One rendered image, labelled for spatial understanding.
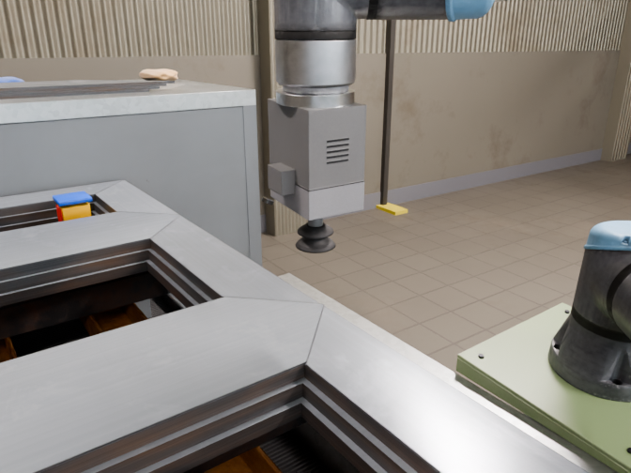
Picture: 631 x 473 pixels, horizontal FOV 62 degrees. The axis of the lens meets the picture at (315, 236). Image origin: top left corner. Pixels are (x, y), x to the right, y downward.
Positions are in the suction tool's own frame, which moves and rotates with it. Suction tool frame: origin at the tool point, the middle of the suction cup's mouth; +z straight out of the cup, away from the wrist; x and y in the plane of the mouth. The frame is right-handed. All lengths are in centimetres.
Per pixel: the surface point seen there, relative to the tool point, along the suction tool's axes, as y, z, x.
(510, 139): -268, 78, 353
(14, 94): -94, -6, -23
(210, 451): 8.8, 13.4, -16.0
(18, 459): 6.5, 9.0, -30.4
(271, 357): 3.6, 9.6, -7.3
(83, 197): -61, 10, -16
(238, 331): -2.8, 9.8, -8.2
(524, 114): -270, 59, 370
